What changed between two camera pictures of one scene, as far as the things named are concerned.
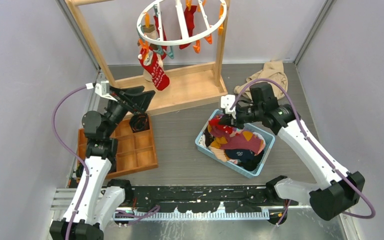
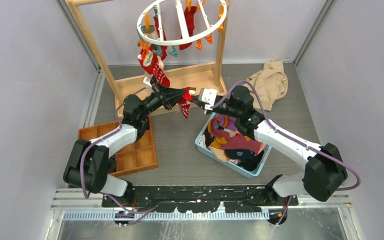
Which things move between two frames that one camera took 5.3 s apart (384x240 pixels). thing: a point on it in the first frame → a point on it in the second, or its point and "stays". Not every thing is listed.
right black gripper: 226,119 → 201,105
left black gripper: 138,102 → 168,96
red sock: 189,21 stays
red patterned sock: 228,129 → 184,103
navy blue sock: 247,156 stays
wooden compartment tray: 135,152 stays
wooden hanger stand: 186,88 stays
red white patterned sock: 151,58 stays
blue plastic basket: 248,174 stays
